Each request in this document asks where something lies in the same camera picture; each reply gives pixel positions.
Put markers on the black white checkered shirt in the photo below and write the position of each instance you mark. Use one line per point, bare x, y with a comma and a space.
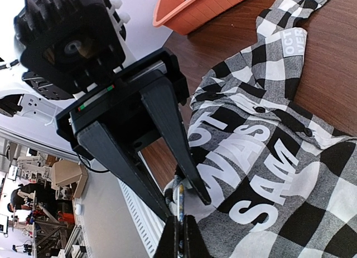
282, 181

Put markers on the round gold brooch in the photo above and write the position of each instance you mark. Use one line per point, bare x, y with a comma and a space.
180, 203

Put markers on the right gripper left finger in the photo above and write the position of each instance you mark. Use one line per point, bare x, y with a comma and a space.
168, 245

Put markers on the person in background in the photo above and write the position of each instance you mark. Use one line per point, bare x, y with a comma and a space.
43, 195

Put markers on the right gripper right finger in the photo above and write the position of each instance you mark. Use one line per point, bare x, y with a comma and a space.
194, 245

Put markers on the orange plastic basin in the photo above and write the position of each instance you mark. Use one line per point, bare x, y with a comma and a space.
185, 16

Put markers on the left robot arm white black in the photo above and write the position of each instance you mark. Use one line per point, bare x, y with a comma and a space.
77, 74

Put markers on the white round brooch backing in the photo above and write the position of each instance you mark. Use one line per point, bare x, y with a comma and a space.
170, 194

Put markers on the aluminium front rail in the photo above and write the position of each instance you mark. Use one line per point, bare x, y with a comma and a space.
148, 225

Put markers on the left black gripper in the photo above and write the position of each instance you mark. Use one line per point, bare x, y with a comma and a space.
137, 120

